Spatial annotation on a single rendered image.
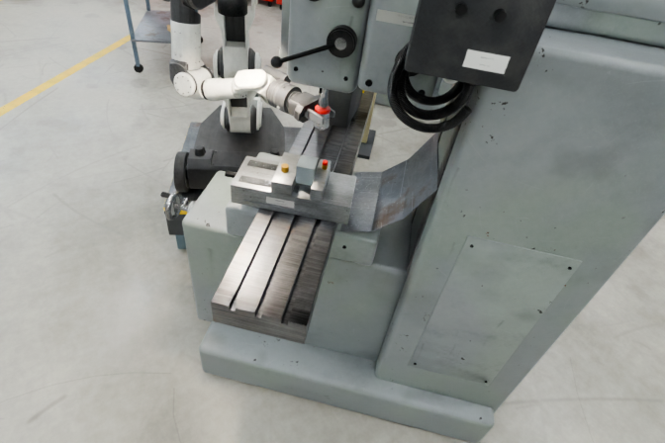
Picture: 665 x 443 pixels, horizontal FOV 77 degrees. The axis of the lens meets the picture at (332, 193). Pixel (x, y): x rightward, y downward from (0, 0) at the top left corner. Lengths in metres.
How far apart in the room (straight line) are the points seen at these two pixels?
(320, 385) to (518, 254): 0.97
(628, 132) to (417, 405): 1.24
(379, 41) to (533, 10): 0.39
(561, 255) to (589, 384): 1.30
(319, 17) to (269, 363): 1.31
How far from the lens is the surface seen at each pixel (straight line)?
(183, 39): 1.47
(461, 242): 1.20
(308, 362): 1.82
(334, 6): 1.04
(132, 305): 2.30
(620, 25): 1.09
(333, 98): 1.60
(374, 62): 1.05
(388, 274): 1.42
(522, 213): 1.14
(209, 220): 1.51
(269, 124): 2.39
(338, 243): 1.34
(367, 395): 1.82
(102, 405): 2.08
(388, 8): 1.00
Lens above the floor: 1.81
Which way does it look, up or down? 40 degrees down
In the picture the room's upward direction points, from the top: 9 degrees clockwise
